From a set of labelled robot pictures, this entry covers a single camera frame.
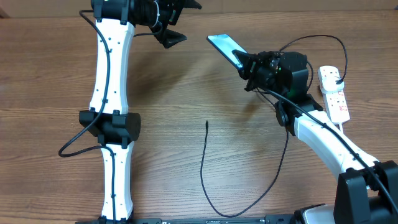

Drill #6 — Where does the Samsung Galaxy smartphone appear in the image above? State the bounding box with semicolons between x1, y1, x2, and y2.
206;34;246;70

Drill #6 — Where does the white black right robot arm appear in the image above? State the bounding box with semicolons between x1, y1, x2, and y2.
232;50;397;224

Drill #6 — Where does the white power extension strip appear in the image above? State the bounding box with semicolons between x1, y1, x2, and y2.
317;65;351;126

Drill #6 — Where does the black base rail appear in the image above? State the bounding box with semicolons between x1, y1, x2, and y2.
74;214;299;224

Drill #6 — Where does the black USB charging cable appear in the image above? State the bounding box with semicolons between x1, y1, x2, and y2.
200;34;348;218

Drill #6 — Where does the white USB charger plug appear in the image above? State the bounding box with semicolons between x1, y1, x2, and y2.
320;76;345;94

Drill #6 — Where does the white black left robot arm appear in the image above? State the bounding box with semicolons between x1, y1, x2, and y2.
79;0;201;223

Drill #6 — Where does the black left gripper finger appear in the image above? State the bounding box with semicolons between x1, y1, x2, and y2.
155;29;187;49
183;0;202;9

